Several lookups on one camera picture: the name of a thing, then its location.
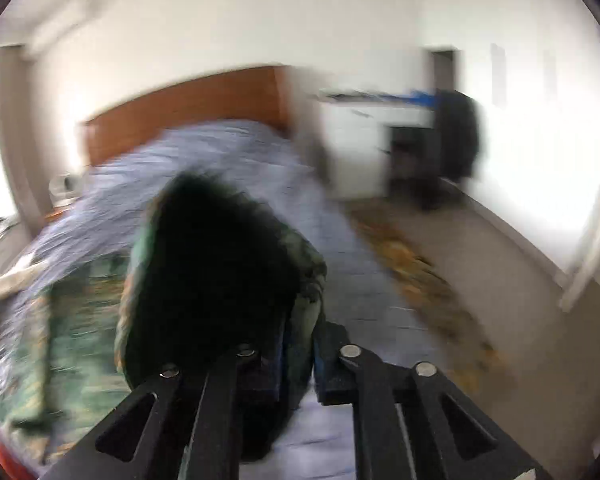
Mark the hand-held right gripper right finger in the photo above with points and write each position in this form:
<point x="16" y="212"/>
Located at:
<point x="331" y="362"/>

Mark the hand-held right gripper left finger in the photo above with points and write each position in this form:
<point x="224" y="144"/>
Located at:
<point x="220" y="410"/>

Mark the green patterned large garment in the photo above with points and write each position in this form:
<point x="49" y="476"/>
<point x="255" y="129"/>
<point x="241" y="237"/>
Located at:
<point x="205" y="260"/>

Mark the patterned floor rug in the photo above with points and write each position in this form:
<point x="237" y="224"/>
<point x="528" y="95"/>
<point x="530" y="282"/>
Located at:
<point x="420" y="280"/>

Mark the white cabinet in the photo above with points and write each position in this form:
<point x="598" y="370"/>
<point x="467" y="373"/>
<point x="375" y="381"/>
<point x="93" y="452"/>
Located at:
<point x="355" y="150"/>

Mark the bed with blue checked sheet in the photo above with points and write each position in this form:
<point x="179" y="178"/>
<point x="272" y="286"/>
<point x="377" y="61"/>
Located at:
<point x="260" y="160"/>

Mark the black chair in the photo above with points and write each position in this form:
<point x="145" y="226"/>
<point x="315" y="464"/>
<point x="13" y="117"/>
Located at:
<point x="410" y="160"/>

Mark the red object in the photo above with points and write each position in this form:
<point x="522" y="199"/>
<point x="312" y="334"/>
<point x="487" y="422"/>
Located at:
<point x="7" y="457"/>

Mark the cream fleece blanket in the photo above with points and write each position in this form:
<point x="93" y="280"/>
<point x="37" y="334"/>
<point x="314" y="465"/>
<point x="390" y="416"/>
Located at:
<point x="10" y="280"/>

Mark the white bedside object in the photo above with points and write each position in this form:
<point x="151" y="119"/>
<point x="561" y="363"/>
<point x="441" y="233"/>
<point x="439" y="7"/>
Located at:
<point x="65" y="189"/>

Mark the blue item on desk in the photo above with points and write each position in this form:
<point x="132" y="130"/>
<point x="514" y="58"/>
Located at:
<point x="422" y="99"/>

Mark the wooden headboard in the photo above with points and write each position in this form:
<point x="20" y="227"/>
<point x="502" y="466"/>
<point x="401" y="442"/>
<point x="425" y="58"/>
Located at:
<point x="180" y="110"/>

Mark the light curtain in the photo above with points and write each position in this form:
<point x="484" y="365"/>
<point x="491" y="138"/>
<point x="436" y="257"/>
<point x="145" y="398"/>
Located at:
<point x="15" y="135"/>

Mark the white air conditioner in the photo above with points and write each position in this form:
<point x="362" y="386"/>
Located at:
<point x="65" y="22"/>

